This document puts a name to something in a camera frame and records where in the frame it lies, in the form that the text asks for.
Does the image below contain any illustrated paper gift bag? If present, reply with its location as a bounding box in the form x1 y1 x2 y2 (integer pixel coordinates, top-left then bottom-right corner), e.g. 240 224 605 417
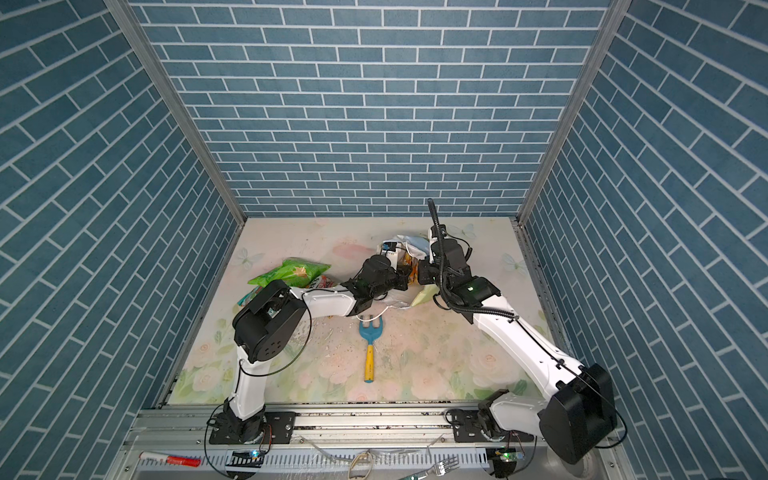
356 235 439 322

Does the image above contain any orange snack packet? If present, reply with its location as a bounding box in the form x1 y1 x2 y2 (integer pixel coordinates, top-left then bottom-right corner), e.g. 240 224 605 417
309 275 338 289

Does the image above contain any green chips bag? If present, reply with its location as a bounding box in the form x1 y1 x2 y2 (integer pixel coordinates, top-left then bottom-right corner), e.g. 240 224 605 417
248 258 331 288

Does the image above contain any teal red snack packet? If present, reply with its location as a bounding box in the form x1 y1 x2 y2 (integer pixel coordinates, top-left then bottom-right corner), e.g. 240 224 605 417
237 286 262 307

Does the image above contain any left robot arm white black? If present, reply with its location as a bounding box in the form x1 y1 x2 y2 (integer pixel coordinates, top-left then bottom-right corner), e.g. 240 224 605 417
207 254 412 445

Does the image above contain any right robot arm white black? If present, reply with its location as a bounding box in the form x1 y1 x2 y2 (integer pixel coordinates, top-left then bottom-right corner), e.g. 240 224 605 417
419 238 619 465

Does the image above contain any blue yellow toy rake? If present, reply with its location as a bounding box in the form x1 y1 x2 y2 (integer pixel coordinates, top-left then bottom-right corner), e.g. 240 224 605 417
359 316 384 383

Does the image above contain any metal fork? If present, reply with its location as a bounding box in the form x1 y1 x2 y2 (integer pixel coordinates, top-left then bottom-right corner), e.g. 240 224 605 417
400 456 460 480

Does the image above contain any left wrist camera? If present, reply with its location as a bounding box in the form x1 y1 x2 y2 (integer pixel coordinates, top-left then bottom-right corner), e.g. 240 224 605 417
380 240 407 269

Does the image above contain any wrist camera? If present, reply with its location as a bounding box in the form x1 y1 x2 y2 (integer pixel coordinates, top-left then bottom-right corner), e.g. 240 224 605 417
427 225 440 264
380 240 407 269

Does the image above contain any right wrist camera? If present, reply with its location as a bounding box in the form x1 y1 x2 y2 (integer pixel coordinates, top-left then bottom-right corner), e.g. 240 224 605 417
427 225 440 264

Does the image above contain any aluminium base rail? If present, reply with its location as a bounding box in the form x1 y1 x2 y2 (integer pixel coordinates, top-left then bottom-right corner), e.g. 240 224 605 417
128 403 601 448

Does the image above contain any white slotted cable duct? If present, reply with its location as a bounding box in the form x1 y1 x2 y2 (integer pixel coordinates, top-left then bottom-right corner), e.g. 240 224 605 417
210 448 489 472

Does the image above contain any beige cord loop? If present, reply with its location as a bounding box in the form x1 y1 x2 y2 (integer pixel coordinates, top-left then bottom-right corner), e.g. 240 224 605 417
347 451 376 480

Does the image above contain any red handled tool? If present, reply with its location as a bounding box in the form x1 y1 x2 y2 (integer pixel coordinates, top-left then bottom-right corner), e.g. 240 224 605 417
140 452 202 468

